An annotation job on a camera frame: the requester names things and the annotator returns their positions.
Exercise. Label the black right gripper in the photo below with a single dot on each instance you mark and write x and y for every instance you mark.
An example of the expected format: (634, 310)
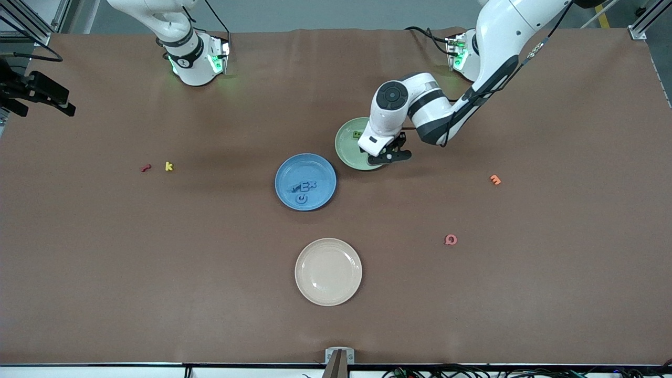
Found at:
(35, 88)

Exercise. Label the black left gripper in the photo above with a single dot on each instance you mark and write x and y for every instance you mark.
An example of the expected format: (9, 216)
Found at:
(400, 139)

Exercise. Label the blue letter E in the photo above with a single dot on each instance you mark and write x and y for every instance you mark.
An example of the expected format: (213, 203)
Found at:
(303, 186)

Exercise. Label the blue letter c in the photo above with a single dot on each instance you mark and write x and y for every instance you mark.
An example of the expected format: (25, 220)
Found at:
(297, 198)

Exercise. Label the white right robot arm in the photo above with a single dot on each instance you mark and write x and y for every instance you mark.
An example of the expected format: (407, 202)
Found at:
(194, 68)

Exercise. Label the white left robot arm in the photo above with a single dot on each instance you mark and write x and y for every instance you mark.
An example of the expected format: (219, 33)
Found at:
(504, 31)

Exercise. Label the green plate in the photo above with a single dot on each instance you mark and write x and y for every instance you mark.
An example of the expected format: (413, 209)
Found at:
(346, 149)

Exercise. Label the blue plate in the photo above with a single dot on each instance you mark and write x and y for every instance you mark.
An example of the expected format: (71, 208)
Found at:
(323, 170)

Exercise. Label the pink letter Q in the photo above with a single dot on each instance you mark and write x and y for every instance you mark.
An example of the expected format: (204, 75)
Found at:
(447, 240)

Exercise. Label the beige plate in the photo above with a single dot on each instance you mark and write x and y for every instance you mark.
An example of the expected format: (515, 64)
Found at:
(328, 272)

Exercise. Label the brown table cover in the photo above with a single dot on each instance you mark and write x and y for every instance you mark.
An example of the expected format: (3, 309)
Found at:
(157, 294)

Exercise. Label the aluminium frame post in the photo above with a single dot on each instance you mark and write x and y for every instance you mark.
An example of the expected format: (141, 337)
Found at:
(42, 38)
(638, 32)

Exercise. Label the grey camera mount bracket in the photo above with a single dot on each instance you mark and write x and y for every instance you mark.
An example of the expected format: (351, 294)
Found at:
(329, 356)

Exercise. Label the white table edge rail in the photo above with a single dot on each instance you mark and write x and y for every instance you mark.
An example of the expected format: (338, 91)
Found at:
(105, 373)

